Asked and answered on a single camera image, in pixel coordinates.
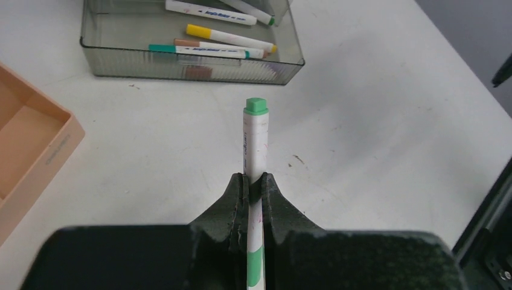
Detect peach plastic file organizer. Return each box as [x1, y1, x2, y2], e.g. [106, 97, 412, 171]
[1, 64, 85, 243]

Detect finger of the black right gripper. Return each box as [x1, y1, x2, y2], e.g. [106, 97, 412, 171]
[491, 54, 512, 88]

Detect white marker yellow caps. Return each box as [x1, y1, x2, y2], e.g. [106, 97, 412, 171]
[185, 24, 278, 53]

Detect smoked clear drawer box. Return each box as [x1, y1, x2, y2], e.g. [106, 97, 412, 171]
[80, 1, 305, 85]

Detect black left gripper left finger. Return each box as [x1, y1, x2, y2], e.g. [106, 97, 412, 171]
[21, 173, 248, 289]

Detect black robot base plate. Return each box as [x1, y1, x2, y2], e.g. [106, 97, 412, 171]
[452, 161, 511, 289]

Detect white marker teal cap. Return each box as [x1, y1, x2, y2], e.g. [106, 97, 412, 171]
[148, 44, 249, 59]

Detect white marker purple cap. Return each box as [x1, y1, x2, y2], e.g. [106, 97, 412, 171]
[255, 63, 278, 81]

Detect white marker dark red cap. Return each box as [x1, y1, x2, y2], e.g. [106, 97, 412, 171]
[165, 0, 257, 26]

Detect white marker green caps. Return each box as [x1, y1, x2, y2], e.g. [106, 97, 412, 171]
[243, 98, 269, 289]

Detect white marker brown cap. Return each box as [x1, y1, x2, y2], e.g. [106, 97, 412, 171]
[173, 39, 269, 59]

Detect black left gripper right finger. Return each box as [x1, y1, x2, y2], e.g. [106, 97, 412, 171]
[261, 173, 467, 289]

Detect white marker green cap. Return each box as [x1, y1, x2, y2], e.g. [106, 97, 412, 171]
[220, 0, 275, 26]

